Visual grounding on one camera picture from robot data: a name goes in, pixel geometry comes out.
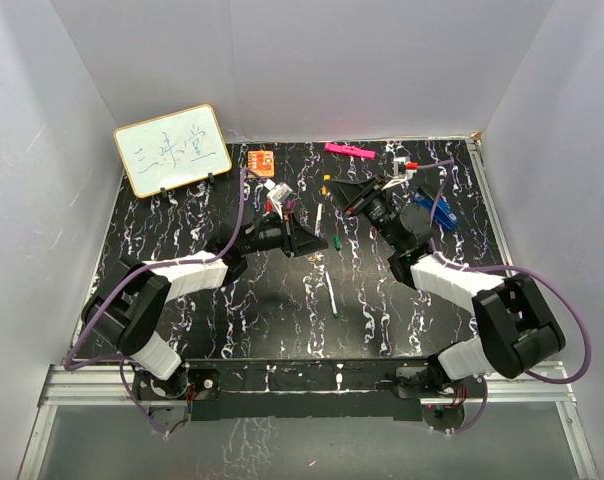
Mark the white pen with magenta end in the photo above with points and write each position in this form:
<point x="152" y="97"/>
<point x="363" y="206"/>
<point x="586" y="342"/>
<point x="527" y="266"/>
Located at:
<point x="289" y="209"/>

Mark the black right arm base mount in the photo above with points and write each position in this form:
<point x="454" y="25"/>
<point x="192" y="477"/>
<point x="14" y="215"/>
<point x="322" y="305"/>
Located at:
<point x="430" y="382"/>

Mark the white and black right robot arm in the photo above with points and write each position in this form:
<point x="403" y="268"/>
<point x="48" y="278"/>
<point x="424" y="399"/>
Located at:
<point x="516" y="327"/>

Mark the orange spiral notebook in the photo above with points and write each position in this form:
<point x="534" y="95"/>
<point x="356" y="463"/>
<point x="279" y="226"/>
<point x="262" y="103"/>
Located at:
<point x="262" y="163"/>

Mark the white pen with yellow end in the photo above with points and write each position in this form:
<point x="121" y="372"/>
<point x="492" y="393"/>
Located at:
<point x="320" y="210"/>

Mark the small whiteboard with wooden frame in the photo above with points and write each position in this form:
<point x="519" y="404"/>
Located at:
<point x="172" y="150"/>

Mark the aluminium front rail frame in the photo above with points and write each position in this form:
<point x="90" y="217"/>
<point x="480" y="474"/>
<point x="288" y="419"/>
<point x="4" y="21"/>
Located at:
<point x="86" y="429"/>

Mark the white pen with green end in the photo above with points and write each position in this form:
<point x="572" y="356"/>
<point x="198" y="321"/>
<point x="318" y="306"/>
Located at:
<point x="329" y="285"/>

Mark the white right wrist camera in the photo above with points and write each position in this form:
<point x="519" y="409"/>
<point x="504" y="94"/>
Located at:
<point x="403" y="171"/>

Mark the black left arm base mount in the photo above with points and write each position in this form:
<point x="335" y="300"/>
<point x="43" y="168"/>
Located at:
<point x="197" y="390"/>

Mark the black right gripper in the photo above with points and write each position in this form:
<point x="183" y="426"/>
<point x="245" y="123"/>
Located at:
<point x="356" y="197"/>

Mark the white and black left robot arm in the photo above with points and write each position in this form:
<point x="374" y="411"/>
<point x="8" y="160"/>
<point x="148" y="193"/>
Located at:
<point x="129" y="323"/>

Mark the blue stapler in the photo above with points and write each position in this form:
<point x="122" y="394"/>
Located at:
<point x="443" y="215"/>

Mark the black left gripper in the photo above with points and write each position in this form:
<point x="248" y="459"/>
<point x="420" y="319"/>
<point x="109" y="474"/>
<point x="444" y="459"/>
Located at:
<point x="295" y="240"/>

